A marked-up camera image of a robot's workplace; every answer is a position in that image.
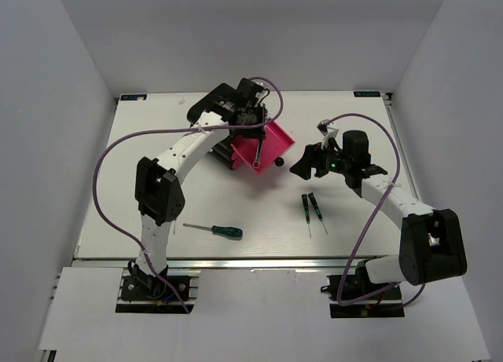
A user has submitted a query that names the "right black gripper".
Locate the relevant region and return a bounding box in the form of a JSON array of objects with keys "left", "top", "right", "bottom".
[{"left": 290, "top": 137, "right": 351, "bottom": 181}]

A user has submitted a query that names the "pink top drawer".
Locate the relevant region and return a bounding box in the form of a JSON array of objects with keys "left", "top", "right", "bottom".
[{"left": 230, "top": 122, "right": 295, "bottom": 174}]

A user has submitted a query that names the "silver combination wrench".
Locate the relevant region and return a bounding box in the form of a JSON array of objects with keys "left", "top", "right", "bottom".
[{"left": 251, "top": 140, "right": 263, "bottom": 170}]

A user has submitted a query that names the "black drawer cabinet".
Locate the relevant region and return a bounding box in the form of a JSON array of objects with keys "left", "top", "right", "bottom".
[{"left": 186, "top": 83, "right": 235, "bottom": 170}]

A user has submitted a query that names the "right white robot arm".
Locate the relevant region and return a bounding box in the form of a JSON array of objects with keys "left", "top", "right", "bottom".
[{"left": 290, "top": 130, "right": 468, "bottom": 298}]

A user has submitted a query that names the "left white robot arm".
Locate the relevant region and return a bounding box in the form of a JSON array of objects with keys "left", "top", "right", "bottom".
[{"left": 134, "top": 78, "right": 266, "bottom": 298}]

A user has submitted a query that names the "blue label sticker right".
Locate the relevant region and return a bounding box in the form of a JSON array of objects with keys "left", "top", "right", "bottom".
[{"left": 353, "top": 91, "right": 381, "bottom": 98}]

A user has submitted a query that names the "blue label sticker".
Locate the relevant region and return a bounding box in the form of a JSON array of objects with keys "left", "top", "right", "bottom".
[
  {"left": 119, "top": 93, "right": 147, "bottom": 101},
  {"left": 353, "top": 91, "right": 381, "bottom": 98}
]

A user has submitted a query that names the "blue label sticker left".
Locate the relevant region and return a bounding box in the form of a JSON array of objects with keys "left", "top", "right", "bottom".
[{"left": 119, "top": 93, "right": 147, "bottom": 101}]

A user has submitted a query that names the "white foreground board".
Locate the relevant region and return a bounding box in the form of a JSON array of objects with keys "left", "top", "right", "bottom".
[{"left": 39, "top": 268, "right": 489, "bottom": 361}]

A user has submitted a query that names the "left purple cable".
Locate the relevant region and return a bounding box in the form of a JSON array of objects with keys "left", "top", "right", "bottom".
[{"left": 92, "top": 77, "right": 285, "bottom": 314}]

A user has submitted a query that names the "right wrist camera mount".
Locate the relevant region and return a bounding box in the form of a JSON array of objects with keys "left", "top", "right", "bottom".
[{"left": 317, "top": 119, "right": 339, "bottom": 149}]

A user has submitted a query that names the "large green handled screwdriver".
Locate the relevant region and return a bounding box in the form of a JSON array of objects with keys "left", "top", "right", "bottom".
[{"left": 183, "top": 223, "right": 244, "bottom": 240}]

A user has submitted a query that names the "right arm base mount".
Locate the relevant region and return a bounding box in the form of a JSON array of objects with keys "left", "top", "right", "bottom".
[{"left": 320, "top": 265, "right": 406, "bottom": 320}]

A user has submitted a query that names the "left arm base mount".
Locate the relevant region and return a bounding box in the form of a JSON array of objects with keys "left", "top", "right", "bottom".
[{"left": 115, "top": 261, "right": 199, "bottom": 315}]

